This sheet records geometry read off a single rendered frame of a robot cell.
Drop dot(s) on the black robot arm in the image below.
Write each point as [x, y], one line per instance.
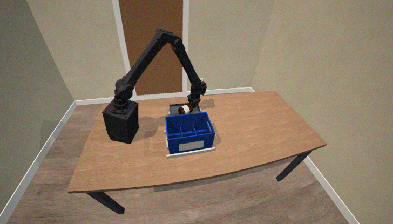
[125, 86]

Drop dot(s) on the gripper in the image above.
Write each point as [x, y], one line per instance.
[192, 98]

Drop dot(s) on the blue plastic crate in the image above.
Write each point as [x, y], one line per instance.
[197, 123]

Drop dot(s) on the brown glass bottle with white label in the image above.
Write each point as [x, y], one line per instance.
[186, 109]

